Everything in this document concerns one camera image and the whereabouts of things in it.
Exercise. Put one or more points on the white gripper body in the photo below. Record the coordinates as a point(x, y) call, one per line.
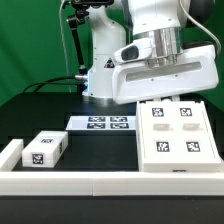
point(195, 70)

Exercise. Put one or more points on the white cabinet body box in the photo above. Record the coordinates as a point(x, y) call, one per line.
point(174, 136)

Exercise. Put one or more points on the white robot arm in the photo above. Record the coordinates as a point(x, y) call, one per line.
point(118, 25)

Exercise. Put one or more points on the white cabinet top block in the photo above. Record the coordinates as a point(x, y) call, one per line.
point(45, 149)

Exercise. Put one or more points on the white marker tag sheet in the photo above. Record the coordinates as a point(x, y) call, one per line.
point(107, 123)

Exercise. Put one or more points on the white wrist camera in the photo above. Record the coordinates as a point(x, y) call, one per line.
point(138, 50)

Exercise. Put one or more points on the white right fence wall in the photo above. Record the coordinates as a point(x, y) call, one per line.
point(220, 160)

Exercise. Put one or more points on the white fence wall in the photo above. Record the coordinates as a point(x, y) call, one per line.
point(110, 183)
point(220, 160)
point(10, 155)

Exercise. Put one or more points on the black camera stand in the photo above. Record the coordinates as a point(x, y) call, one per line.
point(78, 40)

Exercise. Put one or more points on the white front fence wall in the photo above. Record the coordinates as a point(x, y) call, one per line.
point(110, 183)

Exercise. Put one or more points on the white left fence wall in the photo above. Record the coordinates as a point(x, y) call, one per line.
point(10, 155)

